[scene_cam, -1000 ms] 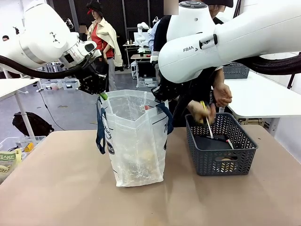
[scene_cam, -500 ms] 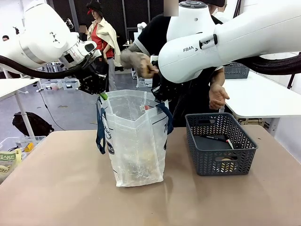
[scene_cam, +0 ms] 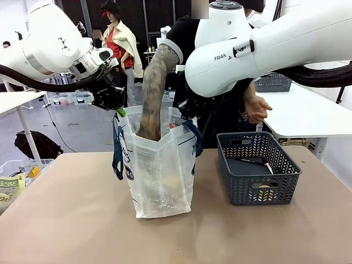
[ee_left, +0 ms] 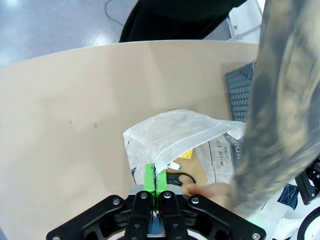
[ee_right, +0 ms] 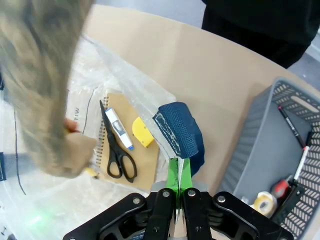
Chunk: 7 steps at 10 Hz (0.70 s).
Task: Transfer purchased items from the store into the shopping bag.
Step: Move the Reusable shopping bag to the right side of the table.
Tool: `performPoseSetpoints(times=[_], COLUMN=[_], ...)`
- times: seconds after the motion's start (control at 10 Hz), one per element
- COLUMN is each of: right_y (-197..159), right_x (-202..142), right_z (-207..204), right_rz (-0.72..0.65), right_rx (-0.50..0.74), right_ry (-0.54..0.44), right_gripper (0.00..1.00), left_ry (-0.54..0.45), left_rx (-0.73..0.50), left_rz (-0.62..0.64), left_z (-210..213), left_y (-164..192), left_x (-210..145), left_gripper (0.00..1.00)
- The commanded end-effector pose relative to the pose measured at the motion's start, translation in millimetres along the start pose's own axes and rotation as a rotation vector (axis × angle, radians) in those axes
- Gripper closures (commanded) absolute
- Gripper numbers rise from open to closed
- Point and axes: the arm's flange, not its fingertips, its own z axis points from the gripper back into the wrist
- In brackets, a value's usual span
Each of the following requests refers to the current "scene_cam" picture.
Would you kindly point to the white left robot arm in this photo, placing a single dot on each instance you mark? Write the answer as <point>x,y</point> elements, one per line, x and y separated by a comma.
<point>46,41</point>

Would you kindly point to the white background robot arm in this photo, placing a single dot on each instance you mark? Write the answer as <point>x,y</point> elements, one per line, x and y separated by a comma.
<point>165,29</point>

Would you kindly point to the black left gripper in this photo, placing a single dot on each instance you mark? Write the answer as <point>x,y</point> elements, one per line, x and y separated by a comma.
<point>108,93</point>

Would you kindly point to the person's tattooed right forearm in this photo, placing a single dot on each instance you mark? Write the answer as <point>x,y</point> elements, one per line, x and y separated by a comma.
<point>156,82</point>

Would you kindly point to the yellow green printed package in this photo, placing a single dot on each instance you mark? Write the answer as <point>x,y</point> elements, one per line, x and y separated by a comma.
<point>9,189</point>

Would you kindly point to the person's left forearm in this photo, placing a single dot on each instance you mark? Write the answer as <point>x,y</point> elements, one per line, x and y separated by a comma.
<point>249,92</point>

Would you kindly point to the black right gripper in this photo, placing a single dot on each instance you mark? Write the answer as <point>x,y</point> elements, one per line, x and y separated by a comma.
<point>189,104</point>

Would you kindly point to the person in black t-shirt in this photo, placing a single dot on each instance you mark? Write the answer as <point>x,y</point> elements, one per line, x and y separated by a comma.
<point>220,118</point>

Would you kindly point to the grey plastic basket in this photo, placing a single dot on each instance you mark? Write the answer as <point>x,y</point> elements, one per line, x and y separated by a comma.
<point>258,189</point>
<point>273,83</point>

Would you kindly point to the translucent white shopping bag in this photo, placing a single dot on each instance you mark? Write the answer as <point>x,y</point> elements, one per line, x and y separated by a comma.
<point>159,170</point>

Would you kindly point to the black notebook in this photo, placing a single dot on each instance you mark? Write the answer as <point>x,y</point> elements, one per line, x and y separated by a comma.
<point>244,167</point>

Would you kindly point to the white side table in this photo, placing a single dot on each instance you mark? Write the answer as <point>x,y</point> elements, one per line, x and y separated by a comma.
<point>302,112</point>

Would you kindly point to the person's left hand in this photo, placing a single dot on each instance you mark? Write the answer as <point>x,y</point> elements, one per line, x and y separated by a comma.
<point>257,110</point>

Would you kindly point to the black backpack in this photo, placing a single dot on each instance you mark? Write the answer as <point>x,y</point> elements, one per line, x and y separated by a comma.
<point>38,144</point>

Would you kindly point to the black pen with white tip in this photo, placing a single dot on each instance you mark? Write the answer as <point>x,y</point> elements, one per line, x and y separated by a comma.
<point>255,162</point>

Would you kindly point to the tan round item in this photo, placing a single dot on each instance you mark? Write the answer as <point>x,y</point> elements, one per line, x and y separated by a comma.
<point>265,188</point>

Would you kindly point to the large clear plastic bin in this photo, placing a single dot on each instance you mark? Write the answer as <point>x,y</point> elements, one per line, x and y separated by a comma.
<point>27,165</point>

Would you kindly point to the clear storage bin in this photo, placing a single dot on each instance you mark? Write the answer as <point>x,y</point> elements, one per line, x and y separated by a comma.
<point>61,99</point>
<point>82,99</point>

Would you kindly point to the mannequin with cream jacket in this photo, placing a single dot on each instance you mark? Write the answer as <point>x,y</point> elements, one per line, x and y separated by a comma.
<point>121,41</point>

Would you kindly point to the black slanted pole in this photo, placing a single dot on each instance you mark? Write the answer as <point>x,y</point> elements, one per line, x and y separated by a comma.
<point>341,94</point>

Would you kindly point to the person's right hand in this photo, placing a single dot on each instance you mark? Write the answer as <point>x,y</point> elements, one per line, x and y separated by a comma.
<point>149,130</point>

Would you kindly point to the white table with white leg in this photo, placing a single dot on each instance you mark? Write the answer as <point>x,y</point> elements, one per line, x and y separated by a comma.
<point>19,100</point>

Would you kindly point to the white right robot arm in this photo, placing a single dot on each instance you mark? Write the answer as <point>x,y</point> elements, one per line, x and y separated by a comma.
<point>261,41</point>

